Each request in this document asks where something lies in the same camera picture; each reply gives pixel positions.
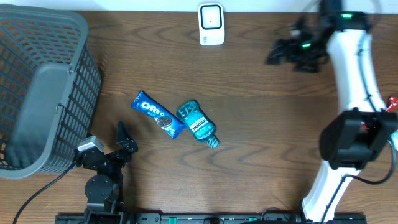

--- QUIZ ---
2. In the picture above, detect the blue Oreo pack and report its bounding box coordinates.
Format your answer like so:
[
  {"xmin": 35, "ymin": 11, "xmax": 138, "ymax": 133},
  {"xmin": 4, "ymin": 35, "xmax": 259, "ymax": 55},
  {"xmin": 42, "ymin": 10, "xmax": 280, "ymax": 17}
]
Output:
[{"xmin": 131, "ymin": 91, "xmax": 186, "ymax": 139}]

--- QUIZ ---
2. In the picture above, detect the blue mouthwash bottle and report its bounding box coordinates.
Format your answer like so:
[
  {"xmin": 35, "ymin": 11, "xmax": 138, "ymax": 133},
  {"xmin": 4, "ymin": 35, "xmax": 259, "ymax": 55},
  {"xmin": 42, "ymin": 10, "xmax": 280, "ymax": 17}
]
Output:
[{"xmin": 176, "ymin": 100, "xmax": 220, "ymax": 149}]

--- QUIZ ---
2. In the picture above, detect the red coffee stick sachet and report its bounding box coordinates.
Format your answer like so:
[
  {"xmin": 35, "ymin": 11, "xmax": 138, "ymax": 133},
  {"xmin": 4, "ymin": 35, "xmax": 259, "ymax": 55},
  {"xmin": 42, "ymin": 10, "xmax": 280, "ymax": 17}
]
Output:
[{"xmin": 386, "ymin": 96, "xmax": 398, "ymax": 113}]

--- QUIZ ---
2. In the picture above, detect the white wipes packet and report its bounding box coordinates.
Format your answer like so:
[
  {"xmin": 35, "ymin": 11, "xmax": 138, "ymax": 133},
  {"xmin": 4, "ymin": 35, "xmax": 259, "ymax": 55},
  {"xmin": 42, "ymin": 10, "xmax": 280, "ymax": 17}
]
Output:
[{"xmin": 389, "ymin": 131, "xmax": 398, "ymax": 151}]

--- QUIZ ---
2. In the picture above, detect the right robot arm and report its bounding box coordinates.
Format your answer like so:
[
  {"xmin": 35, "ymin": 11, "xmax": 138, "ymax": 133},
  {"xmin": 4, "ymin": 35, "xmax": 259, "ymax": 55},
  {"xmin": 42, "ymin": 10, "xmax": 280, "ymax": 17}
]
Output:
[{"xmin": 266, "ymin": 0, "xmax": 397, "ymax": 223}]

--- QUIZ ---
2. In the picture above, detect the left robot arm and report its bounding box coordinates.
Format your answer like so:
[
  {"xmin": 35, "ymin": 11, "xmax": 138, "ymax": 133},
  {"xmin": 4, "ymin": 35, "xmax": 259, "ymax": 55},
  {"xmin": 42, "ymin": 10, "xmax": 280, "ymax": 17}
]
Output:
[{"xmin": 73, "ymin": 121, "xmax": 138, "ymax": 224}]

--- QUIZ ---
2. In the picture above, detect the grey plastic basket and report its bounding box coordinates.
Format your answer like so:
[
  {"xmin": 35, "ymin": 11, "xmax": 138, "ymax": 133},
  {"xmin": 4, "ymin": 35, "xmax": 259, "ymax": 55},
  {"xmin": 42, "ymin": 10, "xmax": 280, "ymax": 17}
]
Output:
[{"xmin": 1, "ymin": 4, "xmax": 102, "ymax": 179}]

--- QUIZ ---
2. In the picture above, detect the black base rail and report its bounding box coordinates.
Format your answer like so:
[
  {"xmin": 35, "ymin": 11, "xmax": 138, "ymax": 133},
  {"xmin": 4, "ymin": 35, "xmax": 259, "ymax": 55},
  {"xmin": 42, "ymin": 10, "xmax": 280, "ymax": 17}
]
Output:
[{"xmin": 55, "ymin": 211, "xmax": 368, "ymax": 224}]

